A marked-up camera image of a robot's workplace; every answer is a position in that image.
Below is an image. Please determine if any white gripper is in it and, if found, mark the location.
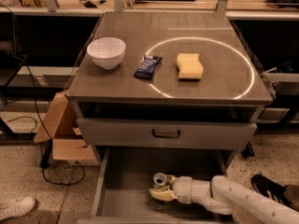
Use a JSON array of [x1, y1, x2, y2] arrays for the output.
[[149, 175, 212, 204]]

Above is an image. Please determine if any green soda can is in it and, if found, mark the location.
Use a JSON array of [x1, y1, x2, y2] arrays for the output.
[[152, 173, 168, 189]]

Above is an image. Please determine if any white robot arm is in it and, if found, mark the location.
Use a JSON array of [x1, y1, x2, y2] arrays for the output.
[[149, 173, 299, 224]]

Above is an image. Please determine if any open middle drawer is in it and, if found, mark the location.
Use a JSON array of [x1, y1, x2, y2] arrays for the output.
[[77, 147, 236, 224]]

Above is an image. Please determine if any closed top drawer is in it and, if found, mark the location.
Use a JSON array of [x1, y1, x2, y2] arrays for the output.
[[77, 118, 257, 150]]

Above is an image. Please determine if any grey drawer cabinet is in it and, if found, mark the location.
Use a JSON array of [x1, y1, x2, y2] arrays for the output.
[[65, 10, 275, 224]]

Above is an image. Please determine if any black striped sneaker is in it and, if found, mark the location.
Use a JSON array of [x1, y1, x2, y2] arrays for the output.
[[251, 174, 299, 211]]

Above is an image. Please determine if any brown cardboard box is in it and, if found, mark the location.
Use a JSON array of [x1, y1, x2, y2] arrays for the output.
[[34, 91, 99, 165]]

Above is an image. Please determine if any blue snack bar wrapper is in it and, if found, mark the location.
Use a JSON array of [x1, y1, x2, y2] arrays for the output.
[[134, 55, 163, 80]]

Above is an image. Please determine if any yellow sponge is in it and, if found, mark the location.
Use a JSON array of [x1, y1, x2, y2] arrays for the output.
[[177, 53, 204, 79]]

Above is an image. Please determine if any white ceramic bowl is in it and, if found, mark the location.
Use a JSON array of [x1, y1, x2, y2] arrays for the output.
[[87, 37, 126, 69]]

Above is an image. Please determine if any white sneaker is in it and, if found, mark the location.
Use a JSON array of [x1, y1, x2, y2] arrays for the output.
[[0, 196, 36, 220]]

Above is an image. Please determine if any black drawer handle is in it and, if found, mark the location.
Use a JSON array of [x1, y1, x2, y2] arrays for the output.
[[151, 129, 180, 139]]

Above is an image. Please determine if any black floor cable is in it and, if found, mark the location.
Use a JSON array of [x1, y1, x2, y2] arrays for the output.
[[0, 4, 86, 187]]

